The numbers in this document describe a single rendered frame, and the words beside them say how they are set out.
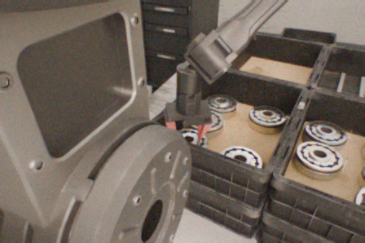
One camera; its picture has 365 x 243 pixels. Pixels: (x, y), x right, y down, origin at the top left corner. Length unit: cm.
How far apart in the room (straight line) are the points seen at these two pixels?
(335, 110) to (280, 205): 38
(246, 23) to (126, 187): 44
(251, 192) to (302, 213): 10
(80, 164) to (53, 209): 3
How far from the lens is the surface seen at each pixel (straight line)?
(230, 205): 65
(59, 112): 16
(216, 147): 74
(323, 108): 89
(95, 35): 18
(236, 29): 54
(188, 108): 61
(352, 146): 87
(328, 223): 61
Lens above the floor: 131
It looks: 36 degrees down
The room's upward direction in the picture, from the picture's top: straight up
